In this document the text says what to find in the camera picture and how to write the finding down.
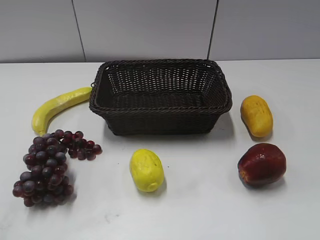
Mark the red apple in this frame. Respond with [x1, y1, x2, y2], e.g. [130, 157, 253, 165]
[237, 143, 287, 188]

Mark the black woven basket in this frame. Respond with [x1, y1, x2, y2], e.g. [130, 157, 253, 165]
[89, 59, 233, 136]

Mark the yellow banana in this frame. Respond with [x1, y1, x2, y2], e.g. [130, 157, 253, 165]
[31, 87, 92, 136]

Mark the yellow lemon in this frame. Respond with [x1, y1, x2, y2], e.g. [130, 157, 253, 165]
[129, 149, 165, 193]

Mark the orange yellow mango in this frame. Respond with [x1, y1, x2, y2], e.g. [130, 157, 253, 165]
[240, 95, 273, 138]

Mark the purple grape bunch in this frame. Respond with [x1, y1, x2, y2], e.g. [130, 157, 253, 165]
[12, 129, 103, 208]

